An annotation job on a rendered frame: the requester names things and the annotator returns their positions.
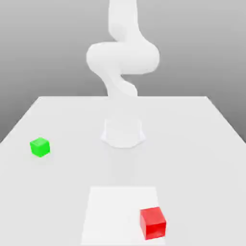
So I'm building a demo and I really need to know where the small green cube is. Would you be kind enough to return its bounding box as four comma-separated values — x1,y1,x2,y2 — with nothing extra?
29,136,51,158

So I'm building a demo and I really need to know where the small red cube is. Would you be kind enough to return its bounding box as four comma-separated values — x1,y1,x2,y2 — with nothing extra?
139,206,167,241

